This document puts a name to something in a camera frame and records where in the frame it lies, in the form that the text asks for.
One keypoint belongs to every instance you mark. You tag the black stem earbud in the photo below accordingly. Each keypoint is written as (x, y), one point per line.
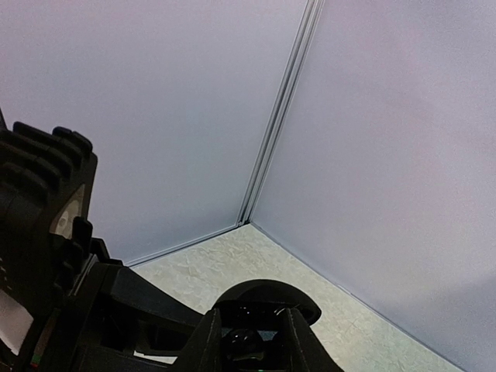
(243, 344)

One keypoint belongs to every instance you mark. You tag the left frame post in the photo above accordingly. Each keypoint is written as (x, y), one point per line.
(285, 94)

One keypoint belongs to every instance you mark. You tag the round black case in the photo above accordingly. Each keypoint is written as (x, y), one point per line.
(259, 304)

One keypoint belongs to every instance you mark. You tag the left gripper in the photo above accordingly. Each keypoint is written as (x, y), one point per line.
(133, 310)

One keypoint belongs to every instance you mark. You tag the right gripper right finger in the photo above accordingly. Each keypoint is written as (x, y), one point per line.
(304, 352)

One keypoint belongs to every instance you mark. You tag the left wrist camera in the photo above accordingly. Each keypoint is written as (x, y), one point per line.
(46, 183)

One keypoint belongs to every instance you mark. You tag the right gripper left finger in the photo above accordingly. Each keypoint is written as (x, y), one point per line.
(202, 351)

